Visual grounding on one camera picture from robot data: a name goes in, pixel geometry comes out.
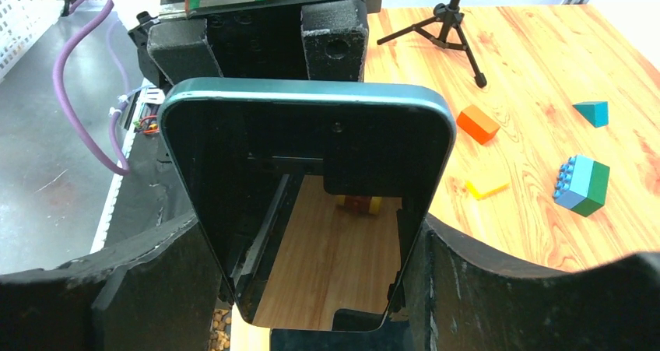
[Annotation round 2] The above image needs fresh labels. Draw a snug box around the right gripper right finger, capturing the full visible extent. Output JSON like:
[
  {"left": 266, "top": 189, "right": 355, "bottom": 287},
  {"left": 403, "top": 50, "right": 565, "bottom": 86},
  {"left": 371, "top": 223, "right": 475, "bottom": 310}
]
[{"left": 407, "top": 216, "right": 659, "bottom": 350}]

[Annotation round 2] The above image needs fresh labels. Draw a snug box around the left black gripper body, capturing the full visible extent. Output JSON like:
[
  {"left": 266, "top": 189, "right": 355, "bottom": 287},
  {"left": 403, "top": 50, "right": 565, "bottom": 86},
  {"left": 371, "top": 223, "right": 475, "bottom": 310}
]
[{"left": 128, "top": 0, "right": 370, "bottom": 89}]

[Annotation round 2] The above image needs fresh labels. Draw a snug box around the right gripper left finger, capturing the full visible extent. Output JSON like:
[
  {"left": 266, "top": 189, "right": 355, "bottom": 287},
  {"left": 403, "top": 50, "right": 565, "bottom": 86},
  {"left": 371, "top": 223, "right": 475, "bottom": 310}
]
[{"left": 1, "top": 212, "right": 221, "bottom": 350}]

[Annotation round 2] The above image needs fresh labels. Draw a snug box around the black phone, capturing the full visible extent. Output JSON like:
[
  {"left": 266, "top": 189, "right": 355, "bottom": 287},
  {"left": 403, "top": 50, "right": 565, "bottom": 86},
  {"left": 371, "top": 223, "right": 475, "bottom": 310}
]
[{"left": 158, "top": 78, "right": 456, "bottom": 330}]

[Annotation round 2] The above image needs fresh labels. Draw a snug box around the black microphone tripod stand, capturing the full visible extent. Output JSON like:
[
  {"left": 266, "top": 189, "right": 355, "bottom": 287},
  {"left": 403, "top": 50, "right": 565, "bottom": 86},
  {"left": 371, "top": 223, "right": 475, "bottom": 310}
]
[{"left": 376, "top": 0, "right": 487, "bottom": 88}]

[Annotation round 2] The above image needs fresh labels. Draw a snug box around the yellow wooden block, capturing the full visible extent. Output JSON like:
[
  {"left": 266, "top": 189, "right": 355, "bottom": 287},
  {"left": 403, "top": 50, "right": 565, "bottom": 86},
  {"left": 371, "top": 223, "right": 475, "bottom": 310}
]
[{"left": 465, "top": 180, "right": 510, "bottom": 200}]

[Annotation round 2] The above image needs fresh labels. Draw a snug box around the blue green lego brick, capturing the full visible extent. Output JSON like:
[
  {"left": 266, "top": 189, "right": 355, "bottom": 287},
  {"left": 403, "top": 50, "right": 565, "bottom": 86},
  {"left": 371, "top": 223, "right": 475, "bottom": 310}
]
[{"left": 552, "top": 154, "right": 610, "bottom": 217}]

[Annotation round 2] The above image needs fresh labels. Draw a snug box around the red wooden block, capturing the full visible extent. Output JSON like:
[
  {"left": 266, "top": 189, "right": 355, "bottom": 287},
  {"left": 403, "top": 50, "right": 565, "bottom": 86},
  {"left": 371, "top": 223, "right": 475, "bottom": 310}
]
[{"left": 456, "top": 105, "right": 500, "bottom": 146}]

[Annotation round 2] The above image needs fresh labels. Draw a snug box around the teal triangular block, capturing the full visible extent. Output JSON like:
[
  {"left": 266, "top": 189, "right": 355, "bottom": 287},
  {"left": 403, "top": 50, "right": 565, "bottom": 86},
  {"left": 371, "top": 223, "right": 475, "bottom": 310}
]
[{"left": 573, "top": 101, "right": 609, "bottom": 128}]

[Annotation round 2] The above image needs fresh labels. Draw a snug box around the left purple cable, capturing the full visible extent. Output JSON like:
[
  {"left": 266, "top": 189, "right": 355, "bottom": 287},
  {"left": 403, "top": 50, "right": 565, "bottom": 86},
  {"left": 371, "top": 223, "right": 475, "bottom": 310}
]
[{"left": 52, "top": 0, "right": 132, "bottom": 177}]

